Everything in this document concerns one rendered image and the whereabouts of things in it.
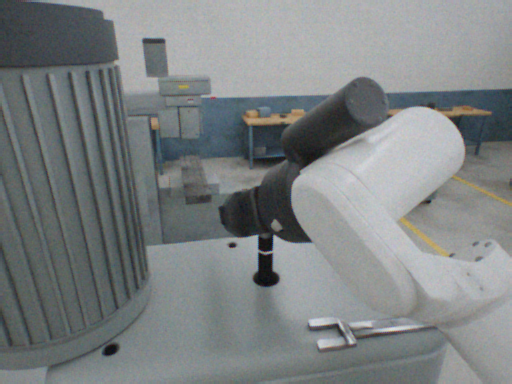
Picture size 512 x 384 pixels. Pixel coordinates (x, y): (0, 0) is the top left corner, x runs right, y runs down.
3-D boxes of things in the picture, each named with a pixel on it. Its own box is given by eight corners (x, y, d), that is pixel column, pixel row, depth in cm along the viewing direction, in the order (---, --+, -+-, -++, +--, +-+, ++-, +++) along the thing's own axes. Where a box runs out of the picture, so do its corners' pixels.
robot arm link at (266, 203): (228, 261, 41) (269, 265, 30) (212, 182, 42) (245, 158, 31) (317, 237, 46) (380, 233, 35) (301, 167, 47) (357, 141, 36)
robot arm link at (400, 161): (380, 203, 36) (489, 184, 25) (304, 261, 32) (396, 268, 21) (326, 107, 35) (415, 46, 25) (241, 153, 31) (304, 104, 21)
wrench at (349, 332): (499, 302, 43) (501, 296, 43) (528, 326, 40) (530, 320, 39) (307, 324, 39) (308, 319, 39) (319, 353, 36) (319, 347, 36)
